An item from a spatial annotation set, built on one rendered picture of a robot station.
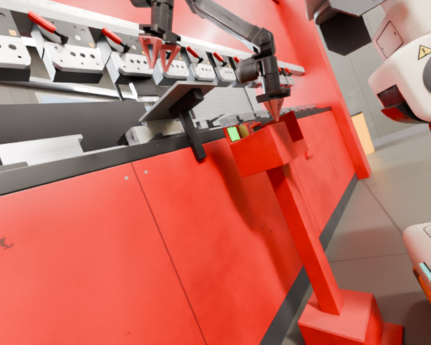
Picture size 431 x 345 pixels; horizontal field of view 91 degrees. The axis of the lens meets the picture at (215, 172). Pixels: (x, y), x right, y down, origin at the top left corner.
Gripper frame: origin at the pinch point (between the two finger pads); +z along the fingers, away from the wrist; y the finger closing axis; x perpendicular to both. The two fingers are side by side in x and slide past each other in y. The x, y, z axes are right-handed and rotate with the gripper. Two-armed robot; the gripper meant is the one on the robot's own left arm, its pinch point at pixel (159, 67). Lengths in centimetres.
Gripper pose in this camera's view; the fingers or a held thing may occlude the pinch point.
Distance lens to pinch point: 69.5
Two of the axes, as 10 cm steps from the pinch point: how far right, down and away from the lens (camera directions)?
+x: 8.6, 3.1, -4.1
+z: -1.6, 9.2, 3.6
